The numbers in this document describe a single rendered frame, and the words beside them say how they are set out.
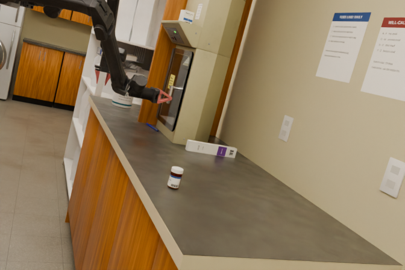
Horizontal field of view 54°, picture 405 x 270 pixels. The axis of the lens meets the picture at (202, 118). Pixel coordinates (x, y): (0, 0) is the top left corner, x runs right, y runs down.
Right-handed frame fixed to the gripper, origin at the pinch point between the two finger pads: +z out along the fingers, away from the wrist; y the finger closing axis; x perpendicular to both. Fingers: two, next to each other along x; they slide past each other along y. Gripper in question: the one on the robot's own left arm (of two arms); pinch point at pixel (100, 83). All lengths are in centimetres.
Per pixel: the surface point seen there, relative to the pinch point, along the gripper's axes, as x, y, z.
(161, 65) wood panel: -8.8, 28.7, -17.7
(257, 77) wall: -33, 76, -25
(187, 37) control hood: -45, 27, -34
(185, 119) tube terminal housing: -46, 36, 4
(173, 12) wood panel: -9, 28, -47
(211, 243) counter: -144, 12, 16
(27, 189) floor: 107, -23, 110
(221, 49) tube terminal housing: -43, 46, -34
